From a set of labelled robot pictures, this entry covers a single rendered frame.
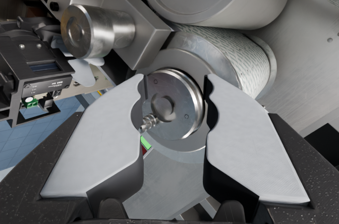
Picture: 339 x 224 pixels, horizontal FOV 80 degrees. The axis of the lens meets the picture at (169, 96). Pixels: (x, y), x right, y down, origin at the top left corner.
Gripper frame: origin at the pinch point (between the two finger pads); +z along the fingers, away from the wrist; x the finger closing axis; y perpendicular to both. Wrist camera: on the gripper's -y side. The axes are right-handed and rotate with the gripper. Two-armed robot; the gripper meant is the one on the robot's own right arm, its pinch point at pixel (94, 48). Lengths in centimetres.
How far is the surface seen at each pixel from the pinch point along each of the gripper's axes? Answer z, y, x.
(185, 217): 32, 39, -49
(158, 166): 30, 19, -41
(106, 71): -1.8, 5.2, 0.3
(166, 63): -3.4, 12.8, 8.9
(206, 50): -2.9, 15.1, 12.7
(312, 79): 30.1, 27.8, 13.0
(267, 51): 22.5, 17.5, 12.5
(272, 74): 22.5, 21.4, 10.1
